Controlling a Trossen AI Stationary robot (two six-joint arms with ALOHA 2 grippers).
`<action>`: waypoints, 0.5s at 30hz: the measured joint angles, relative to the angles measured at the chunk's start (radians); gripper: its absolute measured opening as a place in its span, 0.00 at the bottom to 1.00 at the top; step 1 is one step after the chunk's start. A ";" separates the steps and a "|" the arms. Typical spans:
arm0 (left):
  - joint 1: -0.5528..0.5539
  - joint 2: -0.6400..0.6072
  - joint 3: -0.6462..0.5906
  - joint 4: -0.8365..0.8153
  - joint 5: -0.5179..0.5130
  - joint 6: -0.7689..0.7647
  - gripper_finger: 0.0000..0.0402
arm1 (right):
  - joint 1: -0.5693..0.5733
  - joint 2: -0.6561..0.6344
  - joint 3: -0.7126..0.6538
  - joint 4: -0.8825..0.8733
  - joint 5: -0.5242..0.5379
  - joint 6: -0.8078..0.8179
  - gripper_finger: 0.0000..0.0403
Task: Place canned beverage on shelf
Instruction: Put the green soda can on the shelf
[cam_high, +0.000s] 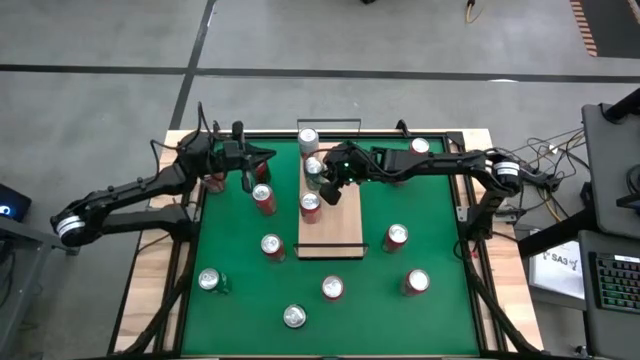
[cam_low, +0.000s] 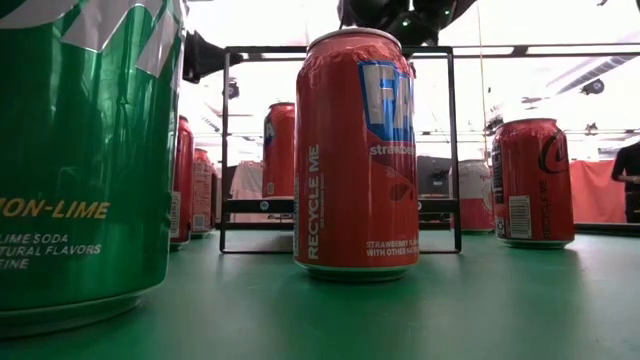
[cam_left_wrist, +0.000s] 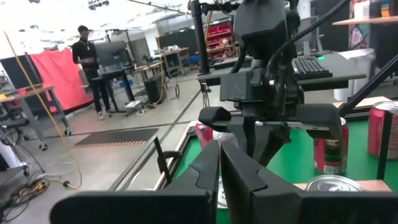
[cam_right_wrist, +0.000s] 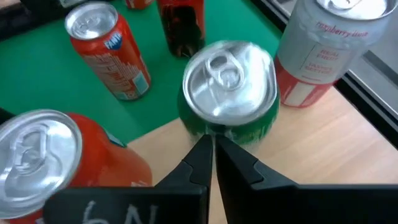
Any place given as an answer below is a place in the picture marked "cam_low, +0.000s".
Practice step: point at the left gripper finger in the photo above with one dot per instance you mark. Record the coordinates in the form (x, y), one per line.
(205, 55)

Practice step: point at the red strawberry Fanta can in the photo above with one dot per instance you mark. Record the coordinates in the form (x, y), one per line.
(340, 150)
(279, 160)
(202, 195)

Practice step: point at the white and red soda can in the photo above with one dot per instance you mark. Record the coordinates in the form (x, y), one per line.
(475, 210)

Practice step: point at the red cola can black logo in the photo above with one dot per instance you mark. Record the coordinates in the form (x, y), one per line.
(535, 175)

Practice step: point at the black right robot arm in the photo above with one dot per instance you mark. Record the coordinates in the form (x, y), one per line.
(430, 20)

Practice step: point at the black ceiling lamp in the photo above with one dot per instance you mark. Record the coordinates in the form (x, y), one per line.
(232, 90)
(593, 86)

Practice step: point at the white cloth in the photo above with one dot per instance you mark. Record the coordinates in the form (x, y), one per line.
(247, 180)

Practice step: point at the black monitor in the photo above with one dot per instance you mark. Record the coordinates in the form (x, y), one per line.
(432, 175)

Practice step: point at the orange cloth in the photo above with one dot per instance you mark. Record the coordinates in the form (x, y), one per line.
(595, 190)

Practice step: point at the person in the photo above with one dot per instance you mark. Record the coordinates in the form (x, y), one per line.
(627, 160)

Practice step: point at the green table mat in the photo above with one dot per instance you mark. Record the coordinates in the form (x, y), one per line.
(450, 310)

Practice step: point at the wooden shelf with black frame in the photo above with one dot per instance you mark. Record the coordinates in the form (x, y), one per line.
(250, 206)

